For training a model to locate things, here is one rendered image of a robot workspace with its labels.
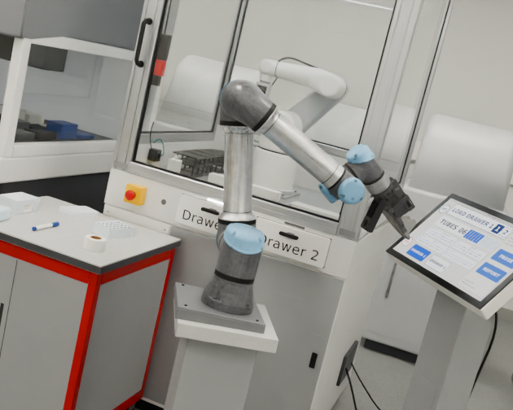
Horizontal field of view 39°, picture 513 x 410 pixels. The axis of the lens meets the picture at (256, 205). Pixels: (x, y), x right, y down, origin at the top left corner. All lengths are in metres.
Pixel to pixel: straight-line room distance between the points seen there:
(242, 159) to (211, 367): 0.60
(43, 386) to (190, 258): 0.73
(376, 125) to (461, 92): 3.28
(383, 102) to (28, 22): 1.33
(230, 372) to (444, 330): 0.72
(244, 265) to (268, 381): 0.89
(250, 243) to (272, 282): 0.73
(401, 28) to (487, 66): 3.30
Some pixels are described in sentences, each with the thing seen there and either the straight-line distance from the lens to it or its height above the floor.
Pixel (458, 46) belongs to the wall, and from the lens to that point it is 5.84.
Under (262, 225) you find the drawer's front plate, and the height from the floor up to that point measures 0.90.
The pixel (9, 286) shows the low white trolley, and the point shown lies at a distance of 2.53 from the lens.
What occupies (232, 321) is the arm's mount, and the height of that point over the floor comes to 0.78.
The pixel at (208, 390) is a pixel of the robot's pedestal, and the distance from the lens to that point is 2.10.
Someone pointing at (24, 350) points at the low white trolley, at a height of 0.39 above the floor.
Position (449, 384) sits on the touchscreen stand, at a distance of 2.42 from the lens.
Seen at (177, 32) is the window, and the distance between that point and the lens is 2.84.
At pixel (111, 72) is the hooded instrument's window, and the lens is 3.48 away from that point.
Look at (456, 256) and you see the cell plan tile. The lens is 2.32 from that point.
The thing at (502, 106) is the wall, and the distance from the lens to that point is 5.85.
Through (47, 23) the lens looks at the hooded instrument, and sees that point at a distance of 2.98.
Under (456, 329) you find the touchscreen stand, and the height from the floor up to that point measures 0.83.
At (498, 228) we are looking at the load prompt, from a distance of 2.34.
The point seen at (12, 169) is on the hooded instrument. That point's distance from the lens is 3.00.
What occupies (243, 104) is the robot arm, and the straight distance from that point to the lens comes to 2.00.
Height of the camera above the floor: 1.46
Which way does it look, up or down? 10 degrees down
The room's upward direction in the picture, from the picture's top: 13 degrees clockwise
